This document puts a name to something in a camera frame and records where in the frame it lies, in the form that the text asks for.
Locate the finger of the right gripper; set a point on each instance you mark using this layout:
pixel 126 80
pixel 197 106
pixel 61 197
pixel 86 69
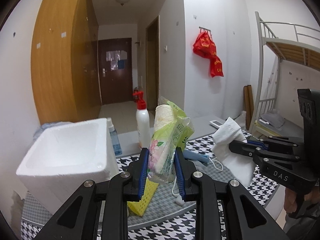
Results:
pixel 245 149
pixel 257 142

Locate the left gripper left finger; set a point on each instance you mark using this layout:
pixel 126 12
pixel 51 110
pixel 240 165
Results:
pixel 127 186

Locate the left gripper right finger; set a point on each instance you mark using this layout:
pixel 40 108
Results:
pixel 195 186

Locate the green tissue pack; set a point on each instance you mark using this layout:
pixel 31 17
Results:
pixel 172 129

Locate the right hand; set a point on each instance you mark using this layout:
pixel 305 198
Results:
pixel 290 204

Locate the blue face mask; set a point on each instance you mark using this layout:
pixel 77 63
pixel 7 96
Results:
pixel 201 161

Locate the blue spray bottle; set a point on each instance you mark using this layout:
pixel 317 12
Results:
pixel 114 137

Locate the houndstooth table mat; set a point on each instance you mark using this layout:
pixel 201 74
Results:
pixel 164 219

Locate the wooden planks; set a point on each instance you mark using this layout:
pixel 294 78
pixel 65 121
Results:
pixel 249 106

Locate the white foam box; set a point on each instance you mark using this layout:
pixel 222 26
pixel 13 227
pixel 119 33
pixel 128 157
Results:
pixel 64 157

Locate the white lotion pump bottle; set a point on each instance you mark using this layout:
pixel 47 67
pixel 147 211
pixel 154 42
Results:
pixel 143 122

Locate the red fire extinguisher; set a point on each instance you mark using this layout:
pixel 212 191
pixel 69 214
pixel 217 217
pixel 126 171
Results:
pixel 135 95

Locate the light blue cloth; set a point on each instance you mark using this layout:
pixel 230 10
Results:
pixel 46 126

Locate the white metal bunk bed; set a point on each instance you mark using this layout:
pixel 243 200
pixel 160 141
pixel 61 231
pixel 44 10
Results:
pixel 285 58

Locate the red plastic bag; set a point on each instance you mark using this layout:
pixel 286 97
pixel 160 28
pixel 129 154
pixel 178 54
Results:
pixel 205 47

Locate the wooden wardrobe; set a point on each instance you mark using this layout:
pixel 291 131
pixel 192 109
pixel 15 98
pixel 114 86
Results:
pixel 64 64

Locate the dark brown door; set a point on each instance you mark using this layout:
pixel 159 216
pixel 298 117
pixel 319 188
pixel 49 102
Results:
pixel 115 70

